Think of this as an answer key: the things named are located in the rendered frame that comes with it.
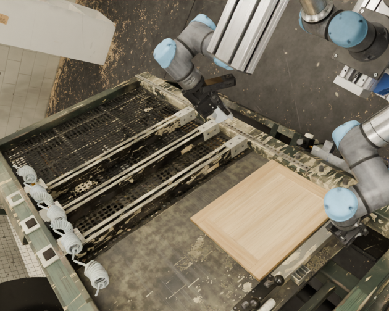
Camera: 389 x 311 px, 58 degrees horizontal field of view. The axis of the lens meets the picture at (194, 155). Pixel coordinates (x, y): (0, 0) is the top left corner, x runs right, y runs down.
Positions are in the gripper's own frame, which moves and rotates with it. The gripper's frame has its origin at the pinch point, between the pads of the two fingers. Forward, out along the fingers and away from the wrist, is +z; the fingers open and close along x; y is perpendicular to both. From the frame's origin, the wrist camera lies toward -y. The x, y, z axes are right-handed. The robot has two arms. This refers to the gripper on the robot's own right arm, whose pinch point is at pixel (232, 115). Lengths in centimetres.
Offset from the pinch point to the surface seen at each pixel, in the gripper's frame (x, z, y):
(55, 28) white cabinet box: -361, -1, 125
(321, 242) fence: 23, 61, 5
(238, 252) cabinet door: 15, 47, 34
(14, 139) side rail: -116, -11, 129
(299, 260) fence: 27, 55, 15
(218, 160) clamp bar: -42, 48, 25
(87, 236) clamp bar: -13, 12, 85
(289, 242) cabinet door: 17, 58, 16
